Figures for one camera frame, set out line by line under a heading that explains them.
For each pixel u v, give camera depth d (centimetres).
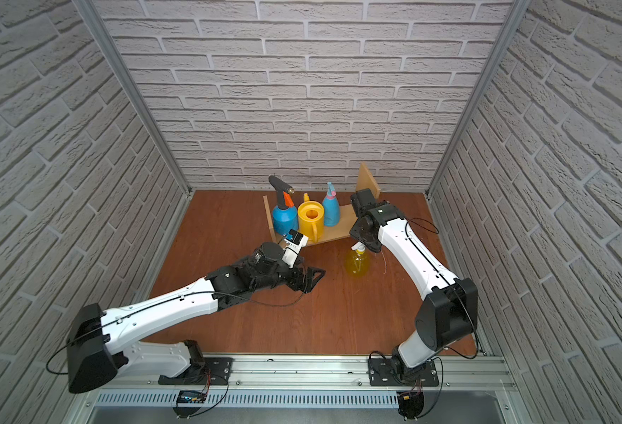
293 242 63
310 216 87
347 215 101
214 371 74
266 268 56
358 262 88
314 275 64
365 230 58
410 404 70
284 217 90
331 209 91
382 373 74
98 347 39
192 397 71
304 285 64
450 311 43
